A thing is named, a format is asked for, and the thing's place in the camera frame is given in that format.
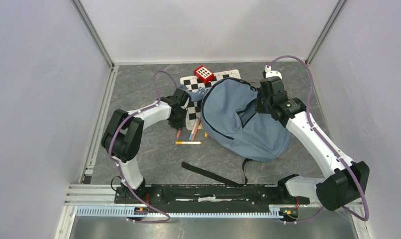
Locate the yellow pencil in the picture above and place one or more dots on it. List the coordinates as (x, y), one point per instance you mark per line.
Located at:
(188, 142)

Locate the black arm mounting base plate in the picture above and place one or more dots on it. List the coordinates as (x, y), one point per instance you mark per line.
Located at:
(206, 198)

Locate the light blue pencil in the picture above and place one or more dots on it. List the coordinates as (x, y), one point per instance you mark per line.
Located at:
(192, 132)

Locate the blue student backpack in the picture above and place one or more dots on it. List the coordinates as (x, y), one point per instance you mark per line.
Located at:
(228, 115)

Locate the red pencil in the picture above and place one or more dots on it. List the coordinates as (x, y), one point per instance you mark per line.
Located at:
(198, 122)

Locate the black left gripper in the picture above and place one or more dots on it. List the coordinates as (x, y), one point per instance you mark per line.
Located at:
(181, 124)

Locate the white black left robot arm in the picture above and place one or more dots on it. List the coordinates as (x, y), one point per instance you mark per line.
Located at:
(123, 135)

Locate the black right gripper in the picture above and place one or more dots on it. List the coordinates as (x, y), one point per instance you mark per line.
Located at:
(258, 108)

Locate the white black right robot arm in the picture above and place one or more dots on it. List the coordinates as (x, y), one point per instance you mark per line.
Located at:
(344, 180)

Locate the red calculator toy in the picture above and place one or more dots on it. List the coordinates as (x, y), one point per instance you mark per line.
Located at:
(204, 74)

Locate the blue owl eraser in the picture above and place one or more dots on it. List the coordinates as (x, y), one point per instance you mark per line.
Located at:
(202, 90)

